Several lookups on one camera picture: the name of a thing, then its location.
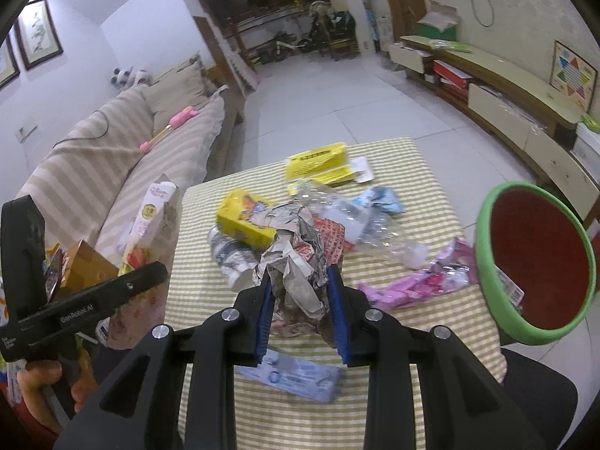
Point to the long tv cabinet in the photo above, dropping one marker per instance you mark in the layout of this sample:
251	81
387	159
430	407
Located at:
527	114

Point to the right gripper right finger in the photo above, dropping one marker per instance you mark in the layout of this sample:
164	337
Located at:
463	406

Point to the chinese checkers board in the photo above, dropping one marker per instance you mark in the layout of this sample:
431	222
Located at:
573	76

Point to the crushed clear plastic bottle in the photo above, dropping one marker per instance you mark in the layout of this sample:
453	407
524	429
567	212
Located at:
366	228

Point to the red book in cabinet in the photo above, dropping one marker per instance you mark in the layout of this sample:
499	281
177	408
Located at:
452	74

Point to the newspaper ball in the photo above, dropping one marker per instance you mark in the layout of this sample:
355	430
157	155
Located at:
296	266

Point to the flat yellow packet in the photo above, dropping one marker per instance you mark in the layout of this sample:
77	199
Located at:
330	177

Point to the yellow orange snack box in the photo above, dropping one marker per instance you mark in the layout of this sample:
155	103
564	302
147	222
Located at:
234	219

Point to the blue white small wrapper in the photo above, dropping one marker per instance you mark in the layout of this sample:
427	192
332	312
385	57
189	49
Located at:
383	199

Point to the brown cardboard box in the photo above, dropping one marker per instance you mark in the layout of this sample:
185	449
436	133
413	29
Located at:
83	267

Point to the framed wall picture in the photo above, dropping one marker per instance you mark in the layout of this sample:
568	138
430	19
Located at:
36	34

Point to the blue toothpaste box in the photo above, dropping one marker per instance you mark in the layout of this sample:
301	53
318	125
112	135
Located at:
296	376

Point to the pink toy wand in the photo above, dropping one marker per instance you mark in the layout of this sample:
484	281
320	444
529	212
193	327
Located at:
175	122

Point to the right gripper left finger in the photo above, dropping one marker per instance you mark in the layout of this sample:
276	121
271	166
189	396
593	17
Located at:
175	389

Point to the white shoe box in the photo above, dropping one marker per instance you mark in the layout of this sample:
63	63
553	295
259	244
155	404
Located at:
586	150

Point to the tall white strawberry carton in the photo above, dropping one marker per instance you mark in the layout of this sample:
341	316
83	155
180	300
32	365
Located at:
153	235

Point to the person's left hand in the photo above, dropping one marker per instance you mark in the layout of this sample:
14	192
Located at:
38	375

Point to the striped beige sofa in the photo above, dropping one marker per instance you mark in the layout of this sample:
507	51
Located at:
91	184

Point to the green rimmed red trash bin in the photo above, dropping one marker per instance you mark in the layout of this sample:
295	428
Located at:
535	263

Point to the pink snack wrapper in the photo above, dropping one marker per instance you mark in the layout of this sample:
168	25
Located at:
452	270

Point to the green open cardboard box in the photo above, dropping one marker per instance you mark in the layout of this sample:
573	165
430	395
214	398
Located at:
440	22

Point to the checkered yellow tablecloth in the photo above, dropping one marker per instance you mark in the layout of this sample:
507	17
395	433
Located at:
268	418

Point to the yellow medicine box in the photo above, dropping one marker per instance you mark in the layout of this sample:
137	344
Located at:
315	161

